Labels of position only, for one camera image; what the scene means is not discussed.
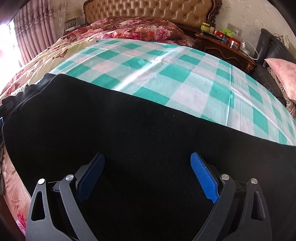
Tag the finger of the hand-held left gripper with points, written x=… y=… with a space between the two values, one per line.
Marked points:
x=7 y=104

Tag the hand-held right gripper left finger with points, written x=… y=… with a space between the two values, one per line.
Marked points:
x=93 y=171

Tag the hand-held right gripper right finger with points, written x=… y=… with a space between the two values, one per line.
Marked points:
x=204 y=178

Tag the black pants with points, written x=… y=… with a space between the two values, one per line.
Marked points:
x=138 y=139

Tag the pink floral curtain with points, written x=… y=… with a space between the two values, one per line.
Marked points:
x=34 y=30

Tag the green white checked cloth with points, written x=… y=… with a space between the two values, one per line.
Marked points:
x=161 y=76

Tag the black leather armchair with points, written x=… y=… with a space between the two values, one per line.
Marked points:
x=266 y=74

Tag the dark wooden nightstand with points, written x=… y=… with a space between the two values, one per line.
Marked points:
x=219 y=48

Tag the large pink floral pillow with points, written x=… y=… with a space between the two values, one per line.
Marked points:
x=284 y=71

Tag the round silver tin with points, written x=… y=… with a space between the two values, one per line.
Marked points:
x=235 y=43

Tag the small red box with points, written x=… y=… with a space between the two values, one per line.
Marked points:
x=218 y=33

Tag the green tissue pack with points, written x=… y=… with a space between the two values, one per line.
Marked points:
x=226 y=31

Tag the red floral quilt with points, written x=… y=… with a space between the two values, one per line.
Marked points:
x=138 y=27

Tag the yellow lidded jar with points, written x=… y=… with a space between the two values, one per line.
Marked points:
x=204 y=26

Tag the tufted leather carved headboard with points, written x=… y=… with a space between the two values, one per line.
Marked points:
x=150 y=9

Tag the white wall socket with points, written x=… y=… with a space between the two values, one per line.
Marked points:
x=234 y=28

